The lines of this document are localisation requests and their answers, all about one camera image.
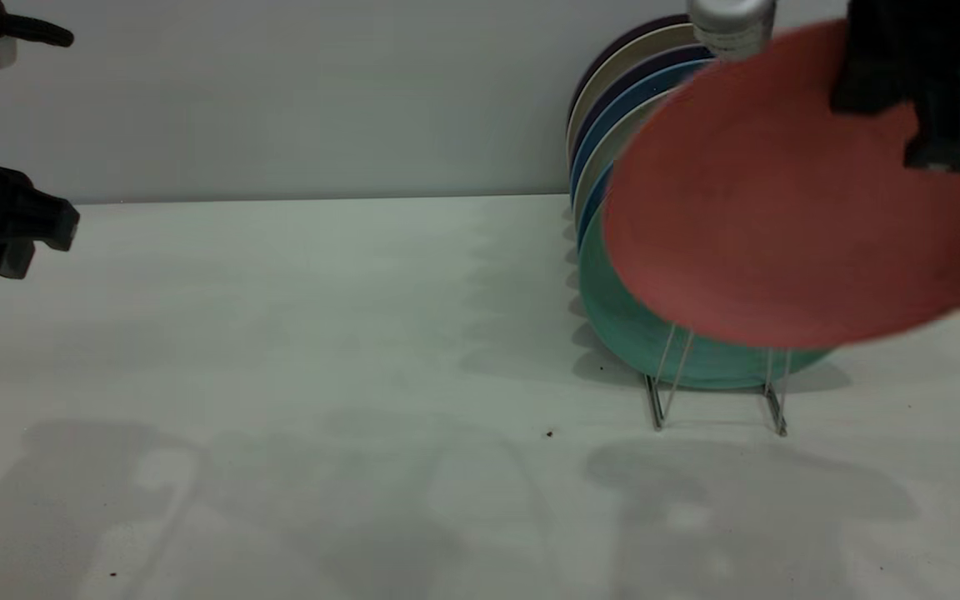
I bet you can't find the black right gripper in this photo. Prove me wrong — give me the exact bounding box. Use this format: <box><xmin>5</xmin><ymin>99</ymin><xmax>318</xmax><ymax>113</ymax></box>
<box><xmin>832</xmin><ymin>0</ymin><xmax>960</xmax><ymax>172</ymax></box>

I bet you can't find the pink round plate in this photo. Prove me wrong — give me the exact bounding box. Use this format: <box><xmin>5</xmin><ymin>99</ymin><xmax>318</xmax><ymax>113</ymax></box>
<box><xmin>602</xmin><ymin>17</ymin><xmax>960</xmax><ymax>351</ymax></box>

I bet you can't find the dark purple round plate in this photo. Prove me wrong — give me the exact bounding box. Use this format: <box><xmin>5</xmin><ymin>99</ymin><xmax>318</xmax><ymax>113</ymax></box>
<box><xmin>568</xmin><ymin>44</ymin><xmax>714</xmax><ymax>159</ymax></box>
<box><xmin>567</xmin><ymin>13</ymin><xmax>691</xmax><ymax>118</ymax></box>

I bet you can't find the beige round plate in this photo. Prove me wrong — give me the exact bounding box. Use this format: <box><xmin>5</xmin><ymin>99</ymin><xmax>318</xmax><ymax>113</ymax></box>
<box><xmin>572</xmin><ymin>92</ymin><xmax>673</xmax><ymax>222</ymax></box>
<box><xmin>566</xmin><ymin>23</ymin><xmax>698</xmax><ymax>155</ymax></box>

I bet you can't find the blue round plate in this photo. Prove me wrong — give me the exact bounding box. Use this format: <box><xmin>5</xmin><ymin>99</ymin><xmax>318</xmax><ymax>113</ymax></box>
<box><xmin>570</xmin><ymin>60</ymin><xmax>710</xmax><ymax>201</ymax></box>
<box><xmin>577</xmin><ymin>162</ymin><xmax>614</xmax><ymax>251</ymax></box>

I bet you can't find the green round plate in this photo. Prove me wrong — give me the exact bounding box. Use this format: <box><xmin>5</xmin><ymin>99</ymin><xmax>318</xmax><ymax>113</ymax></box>
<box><xmin>577</xmin><ymin>208</ymin><xmax>831</xmax><ymax>391</ymax></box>

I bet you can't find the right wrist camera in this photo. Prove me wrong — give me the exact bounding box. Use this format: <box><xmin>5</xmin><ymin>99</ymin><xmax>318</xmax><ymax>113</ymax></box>
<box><xmin>687</xmin><ymin>0</ymin><xmax>778</xmax><ymax>61</ymax></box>

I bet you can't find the metal wire plate rack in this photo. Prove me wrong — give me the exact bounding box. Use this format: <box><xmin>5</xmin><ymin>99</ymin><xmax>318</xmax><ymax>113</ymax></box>
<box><xmin>645</xmin><ymin>325</ymin><xmax>793</xmax><ymax>438</ymax></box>

